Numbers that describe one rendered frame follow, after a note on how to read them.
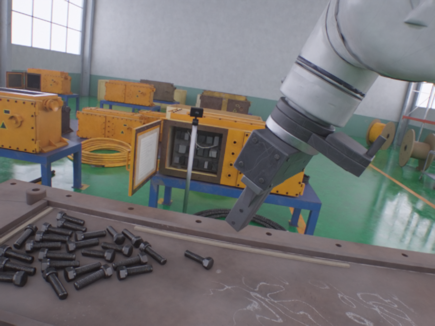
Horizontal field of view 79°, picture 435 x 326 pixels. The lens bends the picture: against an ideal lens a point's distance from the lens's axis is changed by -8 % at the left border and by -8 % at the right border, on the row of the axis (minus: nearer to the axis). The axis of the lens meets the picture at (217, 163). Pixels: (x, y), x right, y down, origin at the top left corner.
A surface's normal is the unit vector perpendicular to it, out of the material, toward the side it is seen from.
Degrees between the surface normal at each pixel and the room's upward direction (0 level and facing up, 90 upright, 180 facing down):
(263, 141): 90
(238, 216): 90
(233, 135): 90
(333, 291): 0
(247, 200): 118
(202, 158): 90
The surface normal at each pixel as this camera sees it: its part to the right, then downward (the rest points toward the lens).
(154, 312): 0.14, -0.95
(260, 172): -0.57, 0.14
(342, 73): -0.13, 0.52
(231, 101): -0.09, 0.26
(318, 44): -0.83, -0.09
